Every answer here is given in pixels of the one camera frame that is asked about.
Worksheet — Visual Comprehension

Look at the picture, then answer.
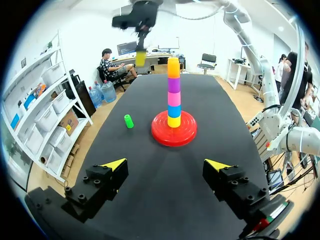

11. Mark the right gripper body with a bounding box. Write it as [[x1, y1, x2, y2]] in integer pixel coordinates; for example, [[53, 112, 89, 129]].
[[111, 0, 165, 33]]

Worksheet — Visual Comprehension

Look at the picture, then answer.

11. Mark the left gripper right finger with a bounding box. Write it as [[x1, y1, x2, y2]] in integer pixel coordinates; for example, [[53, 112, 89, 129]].
[[202, 158, 271, 221]]

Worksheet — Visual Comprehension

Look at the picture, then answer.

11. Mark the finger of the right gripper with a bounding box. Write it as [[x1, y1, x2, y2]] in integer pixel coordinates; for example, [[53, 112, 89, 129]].
[[135, 29, 149, 68]]

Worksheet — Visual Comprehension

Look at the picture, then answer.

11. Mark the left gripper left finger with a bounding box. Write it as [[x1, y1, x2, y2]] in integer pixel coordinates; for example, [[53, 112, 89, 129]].
[[61, 157, 130, 224]]

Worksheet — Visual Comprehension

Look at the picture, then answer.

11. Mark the red round base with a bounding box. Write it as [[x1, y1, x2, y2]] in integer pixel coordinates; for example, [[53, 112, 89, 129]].
[[150, 110, 198, 147]]

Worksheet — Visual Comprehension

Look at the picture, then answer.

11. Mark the person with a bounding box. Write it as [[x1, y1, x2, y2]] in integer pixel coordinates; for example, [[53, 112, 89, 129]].
[[279, 41, 315, 112], [274, 53, 289, 84], [98, 48, 139, 84]]

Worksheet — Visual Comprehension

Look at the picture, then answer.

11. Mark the orange cylinder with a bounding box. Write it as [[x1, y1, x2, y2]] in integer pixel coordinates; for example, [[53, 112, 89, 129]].
[[167, 57, 181, 79]]

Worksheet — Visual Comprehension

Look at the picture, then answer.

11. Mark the purple cylinder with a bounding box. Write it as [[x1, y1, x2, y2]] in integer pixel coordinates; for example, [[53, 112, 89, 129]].
[[167, 77, 182, 93]]

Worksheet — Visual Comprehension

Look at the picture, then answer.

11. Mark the pink cylinder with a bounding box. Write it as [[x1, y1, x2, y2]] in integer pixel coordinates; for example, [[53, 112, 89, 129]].
[[167, 90, 182, 107]]

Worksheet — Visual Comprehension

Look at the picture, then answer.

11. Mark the blue cylinder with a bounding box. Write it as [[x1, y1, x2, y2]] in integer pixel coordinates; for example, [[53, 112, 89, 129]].
[[167, 104, 182, 118]]

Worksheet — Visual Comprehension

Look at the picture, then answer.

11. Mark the green cylinder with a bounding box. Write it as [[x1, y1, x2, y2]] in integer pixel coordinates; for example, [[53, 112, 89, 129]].
[[123, 114, 135, 129]]

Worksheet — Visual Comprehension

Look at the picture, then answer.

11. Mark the yellow cylinder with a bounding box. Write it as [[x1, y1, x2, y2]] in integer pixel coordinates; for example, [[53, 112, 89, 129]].
[[166, 115, 182, 129]]

